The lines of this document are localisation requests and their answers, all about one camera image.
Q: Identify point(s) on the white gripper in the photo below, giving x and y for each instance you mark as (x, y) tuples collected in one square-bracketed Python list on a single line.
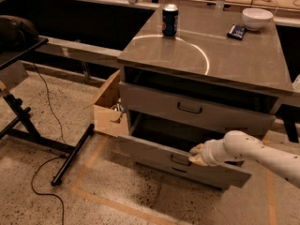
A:
[(207, 156)]

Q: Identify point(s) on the grey drawer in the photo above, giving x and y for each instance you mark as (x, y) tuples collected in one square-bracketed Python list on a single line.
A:
[(194, 112), (187, 176), (165, 144)]

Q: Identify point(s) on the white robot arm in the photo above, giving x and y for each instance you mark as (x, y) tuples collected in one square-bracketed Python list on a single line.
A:
[(237, 145)]

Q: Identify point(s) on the grey bottom drawer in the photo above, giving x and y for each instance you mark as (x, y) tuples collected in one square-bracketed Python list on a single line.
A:
[(187, 176)]

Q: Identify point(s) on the grey top drawer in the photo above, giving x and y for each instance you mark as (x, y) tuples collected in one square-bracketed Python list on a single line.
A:
[(194, 112)]

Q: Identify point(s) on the grey drawer cabinet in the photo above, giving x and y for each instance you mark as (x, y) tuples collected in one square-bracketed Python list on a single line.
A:
[(202, 62)]

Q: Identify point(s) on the cardboard box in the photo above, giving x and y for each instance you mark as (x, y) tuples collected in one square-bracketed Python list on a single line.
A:
[(107, 109)]

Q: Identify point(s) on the dark blue snack packet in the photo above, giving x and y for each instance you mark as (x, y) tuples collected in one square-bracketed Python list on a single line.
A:
[(237, 32)]

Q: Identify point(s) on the blue soda can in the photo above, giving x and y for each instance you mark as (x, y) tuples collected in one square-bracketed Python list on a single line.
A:
[(169, 20)]

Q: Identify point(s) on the white bowl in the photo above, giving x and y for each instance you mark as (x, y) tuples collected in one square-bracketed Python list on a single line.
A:
[(255, 19)]

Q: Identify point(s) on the black metal stand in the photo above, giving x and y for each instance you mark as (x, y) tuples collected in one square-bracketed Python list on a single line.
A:
[(22, 127)]

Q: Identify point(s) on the dark bag on stand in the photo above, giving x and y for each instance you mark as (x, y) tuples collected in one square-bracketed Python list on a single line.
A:
[(16, 33)]

